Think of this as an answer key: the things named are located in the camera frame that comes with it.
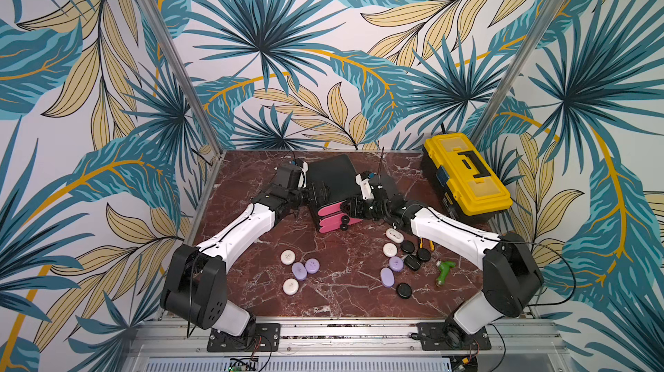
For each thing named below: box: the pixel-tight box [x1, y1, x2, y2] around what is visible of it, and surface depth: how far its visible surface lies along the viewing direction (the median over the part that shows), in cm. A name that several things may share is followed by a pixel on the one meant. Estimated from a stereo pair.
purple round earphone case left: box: [304, 257, 320, 275], surface depth 87 cm
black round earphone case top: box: [400, 240, 415, 254], surface depth 92 cm
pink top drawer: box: [318, 200, 345, 217], surface depth 84 cm
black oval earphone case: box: [404, 254, 422, 271], surface depth 89 cm
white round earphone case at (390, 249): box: [382, 242, 398, 258], surface depth 92 cm
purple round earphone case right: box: [389, 256, 405, 273], surface depth 88 cm
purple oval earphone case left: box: [291, 262, 307, 281], surface depth 85 cm
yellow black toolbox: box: [420, 132, 514, 225], surface depth 92 cm
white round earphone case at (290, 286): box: [282, 277, 300, 296], surface depth 83 cm
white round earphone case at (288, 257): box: [280, 249, 296, 266], surface depth 89 cm
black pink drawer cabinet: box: [306, 153, 364, 234], surface depth 87 cm
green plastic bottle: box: [436, 261, 457, 286], surface depth 87 cm
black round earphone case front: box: [395, 282, 413, 300], surface depth 83 cm
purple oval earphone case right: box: [380, 267, 396, 289], surface depth 85 cm
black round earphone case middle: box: [416, 247, 432, 262], surface depth 90 cm
